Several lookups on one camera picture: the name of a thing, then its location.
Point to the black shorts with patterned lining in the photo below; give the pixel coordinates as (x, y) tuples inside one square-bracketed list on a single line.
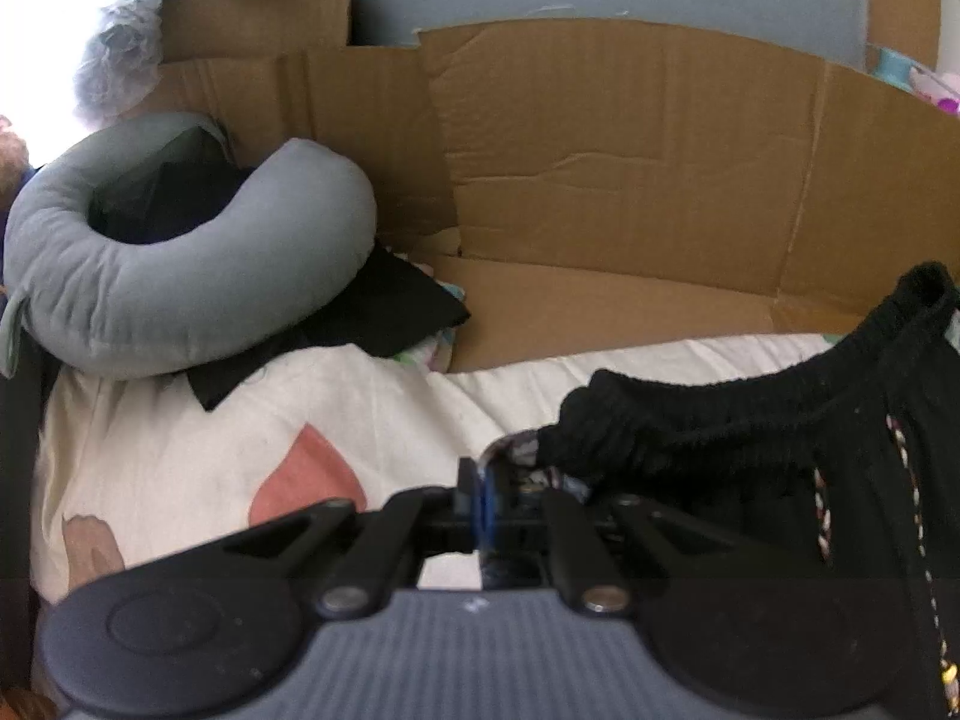
[(750, 435)]

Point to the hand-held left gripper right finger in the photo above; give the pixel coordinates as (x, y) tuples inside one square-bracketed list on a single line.
[(585, 562)]

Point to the grey neck pillow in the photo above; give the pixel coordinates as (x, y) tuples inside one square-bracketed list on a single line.
[(187, 292)]

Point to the small cardboard box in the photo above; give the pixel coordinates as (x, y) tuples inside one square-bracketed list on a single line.
[(255, 15)]

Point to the black cloth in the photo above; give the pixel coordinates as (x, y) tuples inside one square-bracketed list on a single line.
[(375, 307)]

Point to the flat brown cardboard sheet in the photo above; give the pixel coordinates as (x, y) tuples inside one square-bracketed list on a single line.
[(637, 165)]

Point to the cream bear print blanket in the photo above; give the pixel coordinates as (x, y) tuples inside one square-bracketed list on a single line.
[(187, 450)]

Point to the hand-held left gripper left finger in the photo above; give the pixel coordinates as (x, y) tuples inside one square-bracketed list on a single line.
[(480, 517)]

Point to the crumpled clear plastic bag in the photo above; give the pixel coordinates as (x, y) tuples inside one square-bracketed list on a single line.
[(120, 37)]

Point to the brown teddy bear plush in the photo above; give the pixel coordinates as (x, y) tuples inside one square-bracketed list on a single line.
[(11, 157)]

